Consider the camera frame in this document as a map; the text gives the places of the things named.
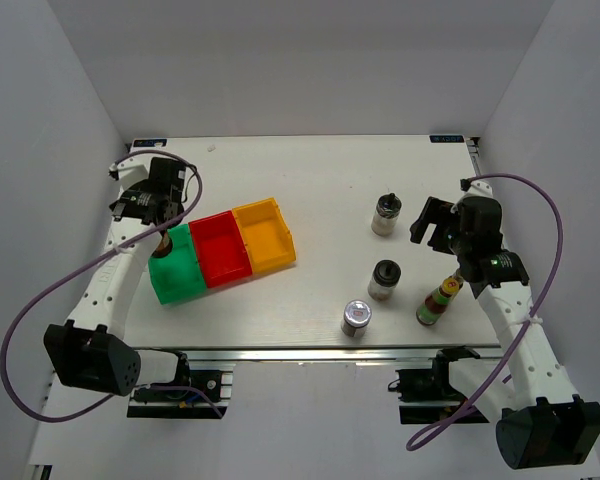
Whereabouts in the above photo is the white spice jar black lid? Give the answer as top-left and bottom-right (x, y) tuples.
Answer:
(371, 192), (402, 236)

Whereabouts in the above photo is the red lid sauce jar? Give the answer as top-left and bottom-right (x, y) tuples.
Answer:
(152, 231), (173, 258)

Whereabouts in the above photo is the silver lid jar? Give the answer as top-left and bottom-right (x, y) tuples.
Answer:
(341, 300), (372, 338)

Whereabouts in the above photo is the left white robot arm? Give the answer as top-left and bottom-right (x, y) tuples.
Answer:
(43, 156), (192, 399)

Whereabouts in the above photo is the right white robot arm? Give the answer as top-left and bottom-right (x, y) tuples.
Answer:
(407, 195), (600, 469)

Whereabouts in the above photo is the left blue table label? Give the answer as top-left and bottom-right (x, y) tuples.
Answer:
(132, 138), (167, 149)

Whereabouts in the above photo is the blue table label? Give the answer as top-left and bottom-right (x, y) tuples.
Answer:
(429, 134), (465, 143)
(132, 138), (167, 149)

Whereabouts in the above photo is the green plastic bin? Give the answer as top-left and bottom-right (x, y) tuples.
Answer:
(148, 224), (207, 305)

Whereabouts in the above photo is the red chili sauce bottle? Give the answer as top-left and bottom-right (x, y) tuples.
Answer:
(416, 273), (464, 326)

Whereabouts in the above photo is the red plastic bin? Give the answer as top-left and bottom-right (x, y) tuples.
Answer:
(189, 211), (252, 289)

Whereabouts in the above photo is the right blue table label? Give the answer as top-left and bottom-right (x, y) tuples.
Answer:
(429, 134), (465, 143)

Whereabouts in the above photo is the yellow plastic bin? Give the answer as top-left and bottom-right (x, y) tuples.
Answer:
(232, 198), (296, 274)

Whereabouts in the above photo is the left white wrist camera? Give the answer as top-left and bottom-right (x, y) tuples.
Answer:
(109, 159), (149, 190)

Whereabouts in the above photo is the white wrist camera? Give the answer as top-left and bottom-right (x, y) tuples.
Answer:
(109, 159), (149, 190)
(460, 179), (493, 199)

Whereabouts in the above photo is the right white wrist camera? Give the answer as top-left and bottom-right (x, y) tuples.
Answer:
(460, 179), (493, 199)

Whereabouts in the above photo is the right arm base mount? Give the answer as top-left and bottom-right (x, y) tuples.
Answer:
(387, 346), (501, 425)

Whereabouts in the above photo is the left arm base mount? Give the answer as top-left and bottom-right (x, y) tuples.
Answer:
(127, 351), (233, 420)

